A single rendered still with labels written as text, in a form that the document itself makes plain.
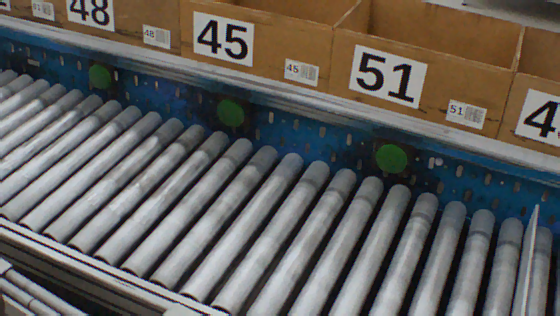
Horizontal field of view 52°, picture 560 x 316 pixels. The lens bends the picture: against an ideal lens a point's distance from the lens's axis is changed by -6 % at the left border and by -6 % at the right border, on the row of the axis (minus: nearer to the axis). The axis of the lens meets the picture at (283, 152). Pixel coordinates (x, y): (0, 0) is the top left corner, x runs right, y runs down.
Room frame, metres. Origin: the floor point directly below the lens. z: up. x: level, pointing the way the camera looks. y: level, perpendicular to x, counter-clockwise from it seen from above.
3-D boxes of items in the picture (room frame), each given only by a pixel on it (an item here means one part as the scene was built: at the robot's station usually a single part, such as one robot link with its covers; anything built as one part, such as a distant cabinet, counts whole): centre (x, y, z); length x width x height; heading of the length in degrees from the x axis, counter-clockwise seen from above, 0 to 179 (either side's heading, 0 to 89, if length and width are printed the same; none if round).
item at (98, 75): (1.37, 0.50, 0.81); 0.07 x 0.01 x 0.07; 69
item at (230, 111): (1.23, 0.13, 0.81); 0.07 x 0.01 x 0.07; 69
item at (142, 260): (0.99, 0.18, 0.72); 0.52 x 0.05 x 0.05; 159
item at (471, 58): (1.28, -0.32, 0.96); 0.39 x 0.29 x 0.17; 69
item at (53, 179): (1.11, 0.49, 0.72); 0.52 x 0.05 x 0.05; 159
